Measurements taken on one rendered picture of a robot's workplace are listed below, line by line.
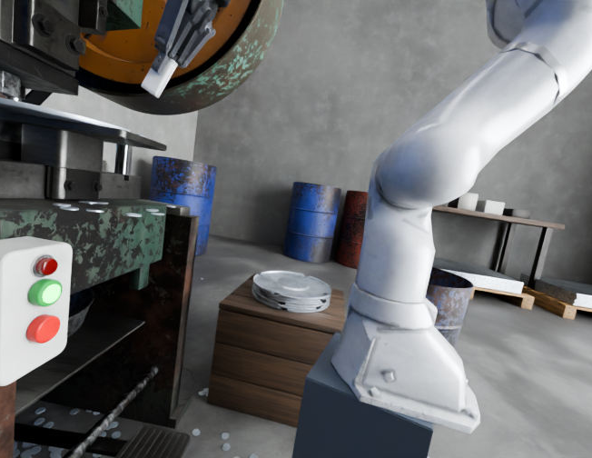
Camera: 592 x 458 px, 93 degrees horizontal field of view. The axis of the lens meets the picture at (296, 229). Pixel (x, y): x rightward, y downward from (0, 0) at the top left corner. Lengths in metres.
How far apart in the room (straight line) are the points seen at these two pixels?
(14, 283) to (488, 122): 0.55
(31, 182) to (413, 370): 0.67
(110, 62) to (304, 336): 1.00
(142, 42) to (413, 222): 0.95
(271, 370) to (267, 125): 3.38
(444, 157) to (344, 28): 4.06
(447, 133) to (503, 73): 0.15
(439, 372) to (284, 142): 3.62
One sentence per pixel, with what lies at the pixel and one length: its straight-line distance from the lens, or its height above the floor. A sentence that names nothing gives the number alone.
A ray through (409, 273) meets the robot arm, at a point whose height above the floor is 0.63.
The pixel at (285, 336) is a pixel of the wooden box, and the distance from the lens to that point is 0.92.
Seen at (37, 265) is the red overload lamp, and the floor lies 0.61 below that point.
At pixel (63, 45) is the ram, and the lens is 0.75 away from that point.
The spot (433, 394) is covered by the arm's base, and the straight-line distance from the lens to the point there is 0.49.
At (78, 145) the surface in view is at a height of 0.75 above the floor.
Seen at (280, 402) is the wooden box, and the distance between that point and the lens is 1.04.
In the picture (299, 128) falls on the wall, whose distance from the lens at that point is 3.92.
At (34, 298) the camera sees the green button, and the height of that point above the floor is 0.58.
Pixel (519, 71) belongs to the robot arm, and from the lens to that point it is 0.51.
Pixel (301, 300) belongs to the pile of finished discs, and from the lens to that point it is 0.93.
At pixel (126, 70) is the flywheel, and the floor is 1.01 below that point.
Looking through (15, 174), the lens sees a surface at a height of 0.68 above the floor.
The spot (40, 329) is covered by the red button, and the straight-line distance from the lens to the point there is 0.40.
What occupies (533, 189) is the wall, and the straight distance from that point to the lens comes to 4.69.
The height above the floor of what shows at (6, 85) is 0.84.
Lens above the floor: 0.72
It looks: 7 degrees down
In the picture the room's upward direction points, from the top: 9 degrees clockwise
